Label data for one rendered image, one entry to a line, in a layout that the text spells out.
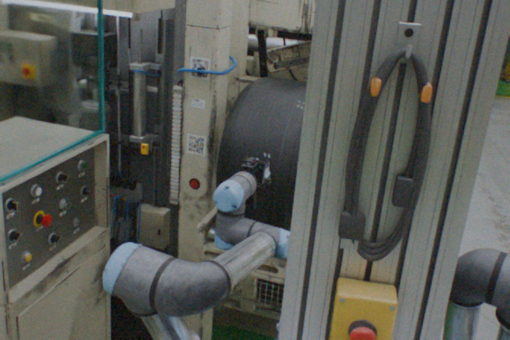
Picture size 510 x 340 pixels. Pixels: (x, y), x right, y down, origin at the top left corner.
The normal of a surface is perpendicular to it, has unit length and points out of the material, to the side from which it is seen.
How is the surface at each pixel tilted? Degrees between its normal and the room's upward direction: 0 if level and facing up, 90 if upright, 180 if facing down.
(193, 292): 65
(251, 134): 57
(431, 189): 90
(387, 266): 90
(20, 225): 90
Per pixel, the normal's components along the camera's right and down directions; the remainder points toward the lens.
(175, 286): 0.10, -0.29
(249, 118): -0.17, -0.45
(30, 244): 0.95, 0.18
